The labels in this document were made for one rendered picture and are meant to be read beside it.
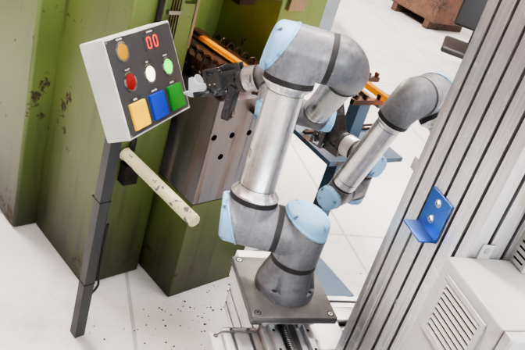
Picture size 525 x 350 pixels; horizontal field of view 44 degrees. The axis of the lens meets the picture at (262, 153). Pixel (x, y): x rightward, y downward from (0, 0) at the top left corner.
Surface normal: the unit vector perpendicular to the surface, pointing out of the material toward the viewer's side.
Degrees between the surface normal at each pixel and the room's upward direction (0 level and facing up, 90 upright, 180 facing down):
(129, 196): 90
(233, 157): 90
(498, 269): 0
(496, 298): 0
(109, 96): 90
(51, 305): 0
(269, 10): 90
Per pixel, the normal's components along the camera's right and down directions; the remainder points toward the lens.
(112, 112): -0.39, 0.33
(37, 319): 0.26, -0.85
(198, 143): -0.72, 0.13
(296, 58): 0.00, 0.34
